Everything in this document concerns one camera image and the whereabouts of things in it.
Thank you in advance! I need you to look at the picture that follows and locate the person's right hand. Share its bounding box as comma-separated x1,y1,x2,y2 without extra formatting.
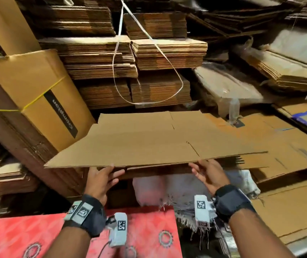
189,159,231,197

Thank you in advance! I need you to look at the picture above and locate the person's left hand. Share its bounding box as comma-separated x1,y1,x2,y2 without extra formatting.
84,166,126,206

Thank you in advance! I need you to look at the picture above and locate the low pile of cardboard sheets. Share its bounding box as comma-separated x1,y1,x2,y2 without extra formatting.
250,175,307,256

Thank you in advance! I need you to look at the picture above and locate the yellow-tied cardboard bundle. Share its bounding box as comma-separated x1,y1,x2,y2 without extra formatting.
0,49,96,199

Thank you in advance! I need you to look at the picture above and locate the person's left forearm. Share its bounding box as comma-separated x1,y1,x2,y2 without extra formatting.
43,228,92,258

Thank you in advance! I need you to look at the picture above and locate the person's right forearm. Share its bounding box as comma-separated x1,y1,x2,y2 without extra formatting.
229,209,296,258

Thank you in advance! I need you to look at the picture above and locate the white woven sack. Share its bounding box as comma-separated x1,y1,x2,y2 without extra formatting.
132,169,262,246

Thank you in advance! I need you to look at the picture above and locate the red patterned table cloth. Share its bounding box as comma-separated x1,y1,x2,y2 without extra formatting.
0,207,177,258

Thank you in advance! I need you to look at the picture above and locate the white plastic sack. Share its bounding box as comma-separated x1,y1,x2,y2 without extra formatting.
194,62,264,124

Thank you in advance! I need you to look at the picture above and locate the black right wrist strap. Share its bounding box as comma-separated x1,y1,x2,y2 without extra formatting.
211,183,257,223

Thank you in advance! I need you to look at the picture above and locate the black wrist strap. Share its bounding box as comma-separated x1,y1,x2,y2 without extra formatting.
63,194,107,238
211,183,257,223

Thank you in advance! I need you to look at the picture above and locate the black left wrist strap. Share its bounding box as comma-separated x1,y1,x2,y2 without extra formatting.
63,194,107,238

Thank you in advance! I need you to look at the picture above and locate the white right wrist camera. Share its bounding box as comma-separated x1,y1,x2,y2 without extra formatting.
194,194,214,228

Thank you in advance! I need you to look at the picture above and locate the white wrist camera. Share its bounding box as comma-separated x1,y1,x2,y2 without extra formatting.
194,194,214,228
106,212,128,248

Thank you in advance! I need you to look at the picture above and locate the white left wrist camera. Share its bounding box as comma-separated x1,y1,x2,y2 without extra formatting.
106,212,128,248

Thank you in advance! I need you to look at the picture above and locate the white plastic strap loop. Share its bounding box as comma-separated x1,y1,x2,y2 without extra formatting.
112,0,185,106

